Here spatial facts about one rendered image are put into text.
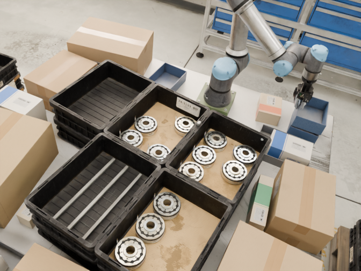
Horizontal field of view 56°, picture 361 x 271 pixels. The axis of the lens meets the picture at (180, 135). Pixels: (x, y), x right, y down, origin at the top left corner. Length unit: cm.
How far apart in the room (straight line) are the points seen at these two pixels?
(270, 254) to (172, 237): 34
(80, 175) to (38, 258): 36
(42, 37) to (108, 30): 177
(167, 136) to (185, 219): 41
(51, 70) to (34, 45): 182
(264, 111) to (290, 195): 59
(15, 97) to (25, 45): 201
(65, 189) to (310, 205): 95
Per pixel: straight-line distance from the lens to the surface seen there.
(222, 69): 170
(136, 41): 197
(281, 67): 154
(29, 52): 357
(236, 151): 148
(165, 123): 158
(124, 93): 172
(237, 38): 175
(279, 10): 318
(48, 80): 178
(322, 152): 189
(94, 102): 168
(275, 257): 122
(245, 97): 202
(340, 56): 333
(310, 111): 195
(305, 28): 317
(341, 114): 339
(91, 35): 202
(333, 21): 318
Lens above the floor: 195
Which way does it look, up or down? 47 degrees down
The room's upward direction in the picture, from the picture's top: 9 degrees clockwise
